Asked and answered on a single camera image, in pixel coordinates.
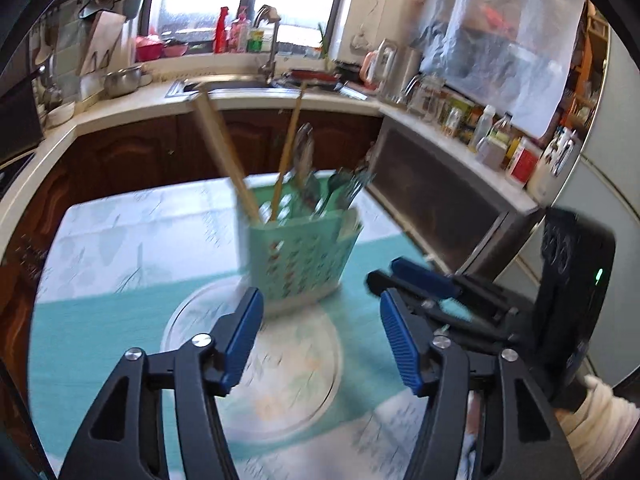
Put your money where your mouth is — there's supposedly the green plastic utensil holder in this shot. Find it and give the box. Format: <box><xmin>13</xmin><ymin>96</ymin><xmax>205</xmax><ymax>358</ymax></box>
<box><xmin>238</xmin><ymin>207</ymin><xmax>362</xmax><ymax>315</ymax></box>

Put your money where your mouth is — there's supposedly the red-banded chopstick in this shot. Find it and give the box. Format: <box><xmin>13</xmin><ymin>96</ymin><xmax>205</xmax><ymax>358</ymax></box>
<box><xmin>191</xmin><ymin>91</ymin><xmax>262</xmax><ymax>223</ymax></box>

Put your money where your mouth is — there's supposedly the white sleeve forearm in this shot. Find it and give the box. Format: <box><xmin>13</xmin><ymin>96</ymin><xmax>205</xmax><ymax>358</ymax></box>
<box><xmin>554</xmin><ymin>375</ymin><xmax>639</xmax><ymax>479</ymax></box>

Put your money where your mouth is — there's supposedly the kitchen faucet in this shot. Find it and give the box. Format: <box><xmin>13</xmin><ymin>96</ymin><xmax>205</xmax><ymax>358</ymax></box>
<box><xmin>253</xmin><ymin>4</ymin><xmax>281</xmax><ymax>82</ymax></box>

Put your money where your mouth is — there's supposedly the steel pot on counter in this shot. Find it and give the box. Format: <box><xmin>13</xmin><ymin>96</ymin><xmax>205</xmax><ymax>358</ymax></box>
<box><xmin>103</xmin><ymin>65</ymin><xmax>153</xmax><ymax>99</ymax></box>

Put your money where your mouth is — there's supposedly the wooden cutting board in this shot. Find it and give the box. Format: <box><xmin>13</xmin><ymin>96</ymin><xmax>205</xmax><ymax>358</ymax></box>
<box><xmin>78</xmin><ymin>11</ymin><xmax>126</xmax><ymax>77</ymax></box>

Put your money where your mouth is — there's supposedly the floral teal tablecloth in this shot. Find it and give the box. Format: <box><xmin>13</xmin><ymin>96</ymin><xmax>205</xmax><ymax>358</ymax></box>
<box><xmin>28</xmin><ymin>180</ymin><xmax>425</xmax><ymax>479</ymax></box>

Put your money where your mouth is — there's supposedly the large steel spoon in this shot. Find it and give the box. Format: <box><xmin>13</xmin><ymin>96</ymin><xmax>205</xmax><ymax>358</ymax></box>
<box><xmin>292</xmin><ymin>122</ymin><xmax>321</xmax><ymax>214</ymax></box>

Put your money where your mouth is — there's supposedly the red spray bottle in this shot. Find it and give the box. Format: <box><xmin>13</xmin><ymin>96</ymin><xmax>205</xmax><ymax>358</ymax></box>
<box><xmin>214</xmin><ymin>6</ymin><xmax>229</xmax><ymax>54</ymax></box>

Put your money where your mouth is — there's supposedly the small steel spoon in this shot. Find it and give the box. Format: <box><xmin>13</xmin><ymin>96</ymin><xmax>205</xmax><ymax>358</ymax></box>
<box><xmin>316</xmin><ymin>169</ymin><xmax>352</xmax><ymax>216</ymax></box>

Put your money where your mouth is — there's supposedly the steel fork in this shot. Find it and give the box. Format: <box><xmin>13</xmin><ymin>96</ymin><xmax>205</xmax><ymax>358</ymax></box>
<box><xmin>335</xmin><ymin>169</ymin><xmax>374</xmax><ymax>210</ymax></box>

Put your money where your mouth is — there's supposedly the red frying pan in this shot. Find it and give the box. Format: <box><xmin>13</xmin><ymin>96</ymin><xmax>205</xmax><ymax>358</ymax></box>
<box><xmin>283</xmin><ymin>70</ymin><xmax>341</xmax><ymax>89</ymax></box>

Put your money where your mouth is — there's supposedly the red basin on sill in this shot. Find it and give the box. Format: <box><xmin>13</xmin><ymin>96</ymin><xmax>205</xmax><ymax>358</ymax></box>
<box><xmin>136</xmin><ymin>36</ymin><xmax>164</xmax><ymax>63</ymax></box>

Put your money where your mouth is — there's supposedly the electric kettle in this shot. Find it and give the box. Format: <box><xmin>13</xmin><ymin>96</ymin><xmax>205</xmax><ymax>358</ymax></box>
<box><xmin>360</xmin><ymin>38</ymin><xmax>422</xmax><ymax>105</ymax></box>

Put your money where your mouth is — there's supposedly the light bamboo chopstick right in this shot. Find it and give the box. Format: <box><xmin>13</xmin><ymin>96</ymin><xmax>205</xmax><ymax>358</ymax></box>
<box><xmin>269</xmin><ymin>82</ymin><xmax>307</xmax><ymax>222</ymax></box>

